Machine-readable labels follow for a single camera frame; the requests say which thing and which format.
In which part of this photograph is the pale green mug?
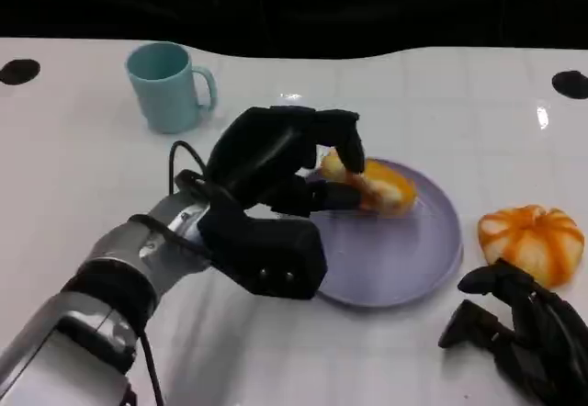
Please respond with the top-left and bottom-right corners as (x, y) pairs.
(125, 41), (219, 134)

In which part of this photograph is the orange white toy bread roll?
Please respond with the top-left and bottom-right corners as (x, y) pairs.
(318, 148), (420, 219)
(477, 203), (586, 288)

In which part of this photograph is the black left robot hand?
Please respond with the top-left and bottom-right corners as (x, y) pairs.
(204, 106), (368, 219)

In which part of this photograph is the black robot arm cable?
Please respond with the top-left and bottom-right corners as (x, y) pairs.
(129, 140), (221, 406)

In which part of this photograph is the lilac plate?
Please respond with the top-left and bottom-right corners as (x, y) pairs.
(300, 157), (463, 309)

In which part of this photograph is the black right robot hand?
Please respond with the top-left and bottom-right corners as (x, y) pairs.
(437, 258), (588, 406)

